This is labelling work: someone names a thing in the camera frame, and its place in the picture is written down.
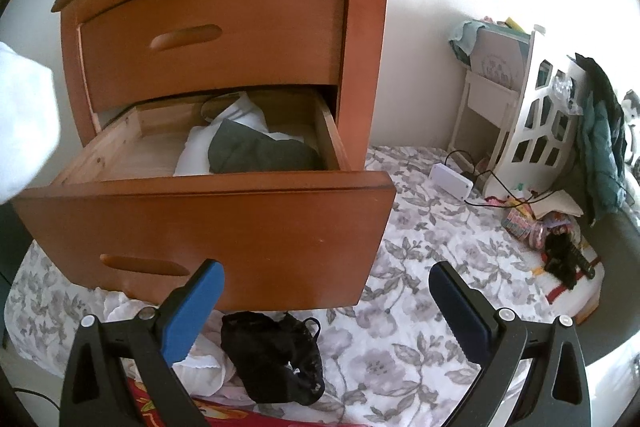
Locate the wooden nightstand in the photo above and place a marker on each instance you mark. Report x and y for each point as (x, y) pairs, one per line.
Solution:
(367, 57)

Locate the dark grey-green underwear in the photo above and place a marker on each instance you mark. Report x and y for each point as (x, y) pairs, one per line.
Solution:
(260, 152)

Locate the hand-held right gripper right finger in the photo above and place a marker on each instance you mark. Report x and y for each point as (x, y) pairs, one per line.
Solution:
(460, 307)

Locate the cream underwear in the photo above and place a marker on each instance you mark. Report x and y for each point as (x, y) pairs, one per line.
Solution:
(25, 122)

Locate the teal cloth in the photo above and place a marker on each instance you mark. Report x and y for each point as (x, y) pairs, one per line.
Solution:
(465, 39)

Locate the teal jacket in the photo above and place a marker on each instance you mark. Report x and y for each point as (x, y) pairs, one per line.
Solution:
(602, 142)

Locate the pink underwear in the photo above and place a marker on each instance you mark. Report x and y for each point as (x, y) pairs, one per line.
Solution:
(125, 307)

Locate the clear plastic bag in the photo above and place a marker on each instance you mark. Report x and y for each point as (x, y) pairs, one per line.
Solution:
(565, 94)

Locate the white box device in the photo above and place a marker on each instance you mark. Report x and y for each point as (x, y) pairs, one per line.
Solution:
(450, 181)

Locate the grey floral blanket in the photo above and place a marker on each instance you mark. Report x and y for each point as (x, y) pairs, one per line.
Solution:
(400, 332)

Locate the white striped underwear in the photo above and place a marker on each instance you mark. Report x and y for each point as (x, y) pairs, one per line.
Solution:
(197, 152)

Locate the black toy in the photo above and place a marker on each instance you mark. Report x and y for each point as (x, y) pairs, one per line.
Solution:
(565, 259)

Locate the pale album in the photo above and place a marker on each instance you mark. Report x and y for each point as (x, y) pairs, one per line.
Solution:
(500, 57)

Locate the closed wooden drawer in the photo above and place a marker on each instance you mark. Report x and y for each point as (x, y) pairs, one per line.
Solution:
(225, 72)

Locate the dark green cabinet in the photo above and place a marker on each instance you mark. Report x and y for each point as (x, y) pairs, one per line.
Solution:
(10, 247)

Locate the white papers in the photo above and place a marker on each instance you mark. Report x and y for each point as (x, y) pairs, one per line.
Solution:
(555, 204)

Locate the black lace underwear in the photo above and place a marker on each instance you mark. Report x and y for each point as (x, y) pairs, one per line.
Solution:
(270, 357)

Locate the colourful packet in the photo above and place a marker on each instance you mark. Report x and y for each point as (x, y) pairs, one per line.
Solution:
(522, 227)

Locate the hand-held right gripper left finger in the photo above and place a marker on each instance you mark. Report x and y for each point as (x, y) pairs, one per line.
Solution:
(192, 307)

